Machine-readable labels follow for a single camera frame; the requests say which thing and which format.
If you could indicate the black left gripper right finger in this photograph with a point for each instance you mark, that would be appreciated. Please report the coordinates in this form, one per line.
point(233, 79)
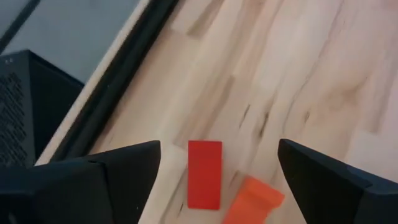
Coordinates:
point(335, 196)

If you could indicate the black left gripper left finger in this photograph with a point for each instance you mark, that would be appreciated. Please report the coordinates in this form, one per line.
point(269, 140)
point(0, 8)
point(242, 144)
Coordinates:
point(77, 193)

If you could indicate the red rectangular block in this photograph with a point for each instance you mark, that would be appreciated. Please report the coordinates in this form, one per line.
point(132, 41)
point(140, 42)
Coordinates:
point(204, 174)

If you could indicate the orange arch block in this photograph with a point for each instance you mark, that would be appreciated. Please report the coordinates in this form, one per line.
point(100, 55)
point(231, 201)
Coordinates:
point(248, 202)

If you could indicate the black perforated computer case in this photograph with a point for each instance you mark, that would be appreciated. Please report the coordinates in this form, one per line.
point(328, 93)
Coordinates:
point(46, 102)

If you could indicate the black aluminium table frame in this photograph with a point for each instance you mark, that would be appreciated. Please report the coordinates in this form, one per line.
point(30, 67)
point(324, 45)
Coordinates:
point(118, 81)

